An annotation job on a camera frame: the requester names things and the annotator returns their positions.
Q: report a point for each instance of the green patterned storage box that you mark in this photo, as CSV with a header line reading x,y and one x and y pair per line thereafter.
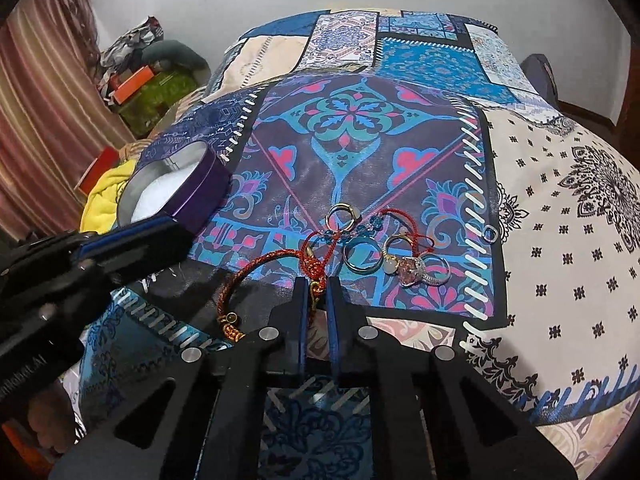
x,y
148,105

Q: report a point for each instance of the purple heart-shaped tin box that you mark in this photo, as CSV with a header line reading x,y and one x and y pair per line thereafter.
x,y
187,186

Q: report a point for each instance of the dark blue chair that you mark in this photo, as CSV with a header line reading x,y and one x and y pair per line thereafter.
x,y
538,71

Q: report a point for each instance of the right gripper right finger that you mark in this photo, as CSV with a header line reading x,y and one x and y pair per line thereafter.
x,y
432,415

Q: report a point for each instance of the blue patchwork bedspread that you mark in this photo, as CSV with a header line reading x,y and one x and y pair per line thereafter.
x,y
407,154

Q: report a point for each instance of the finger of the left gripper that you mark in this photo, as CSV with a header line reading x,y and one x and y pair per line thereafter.
x,y
123,263
89,241

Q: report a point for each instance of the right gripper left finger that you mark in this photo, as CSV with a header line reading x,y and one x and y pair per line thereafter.
x,y
200,417

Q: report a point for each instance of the dark green pillow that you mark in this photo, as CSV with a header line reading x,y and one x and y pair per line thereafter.
x,y
166,54

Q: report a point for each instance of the red box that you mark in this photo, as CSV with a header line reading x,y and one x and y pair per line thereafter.
x,y
107,159

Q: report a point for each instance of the orange shoe box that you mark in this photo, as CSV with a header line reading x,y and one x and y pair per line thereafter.
x,y
131,85

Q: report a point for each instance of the striped brown curtain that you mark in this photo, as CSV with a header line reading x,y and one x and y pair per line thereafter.
x,y
54,122

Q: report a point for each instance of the yellow cartoon blanket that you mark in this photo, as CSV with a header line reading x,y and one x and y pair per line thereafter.
x,y
99,214

